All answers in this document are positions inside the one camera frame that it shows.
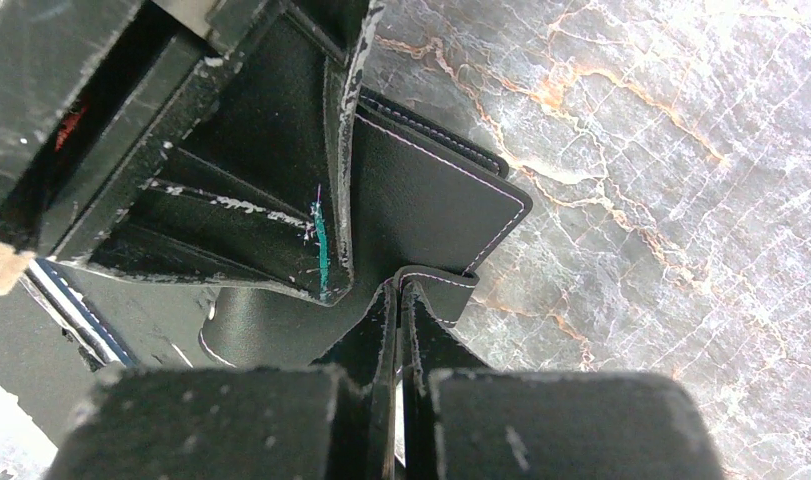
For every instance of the black card holder wallet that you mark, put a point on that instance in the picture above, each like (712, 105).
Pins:
(429, 206)

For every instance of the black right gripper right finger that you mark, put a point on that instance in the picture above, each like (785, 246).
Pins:
(464, 420)

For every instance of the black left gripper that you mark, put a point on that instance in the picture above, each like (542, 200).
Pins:
(94, 95)

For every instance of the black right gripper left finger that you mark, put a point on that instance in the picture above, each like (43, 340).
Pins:
(333, 419)

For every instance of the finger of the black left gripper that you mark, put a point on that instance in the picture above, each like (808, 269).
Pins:
(229, 161)

